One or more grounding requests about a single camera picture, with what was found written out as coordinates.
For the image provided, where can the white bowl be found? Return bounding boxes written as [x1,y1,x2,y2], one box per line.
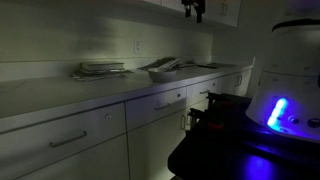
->
[147,68,176,83]

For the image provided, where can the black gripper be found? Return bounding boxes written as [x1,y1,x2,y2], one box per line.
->
[181,0,205,23]

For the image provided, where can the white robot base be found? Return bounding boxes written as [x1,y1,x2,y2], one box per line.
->
[246,19,320,143]

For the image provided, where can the black robot cart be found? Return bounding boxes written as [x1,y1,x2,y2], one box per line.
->
[167,93,320,180]

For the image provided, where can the lower cabinet door handle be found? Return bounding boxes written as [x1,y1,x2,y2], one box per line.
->
[180,115,186,130]

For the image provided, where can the cabinet door handle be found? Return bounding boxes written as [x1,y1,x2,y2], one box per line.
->
[237,75,243,86]
[180,115,186,130]

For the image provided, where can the wall power outlet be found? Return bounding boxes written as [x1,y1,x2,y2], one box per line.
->
[134,41,141,54]

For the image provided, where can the middle drawer handle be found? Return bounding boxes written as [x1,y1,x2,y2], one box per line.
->
[153,103,171,110]

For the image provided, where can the flat dark papers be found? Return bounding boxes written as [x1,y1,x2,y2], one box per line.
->
[197,63,235,69]

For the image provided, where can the left drawer handle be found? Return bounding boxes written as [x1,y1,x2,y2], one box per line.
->
[49,130,87,148]

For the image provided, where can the far cabinet door handle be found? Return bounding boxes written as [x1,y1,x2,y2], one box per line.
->
[237,75,243,86]

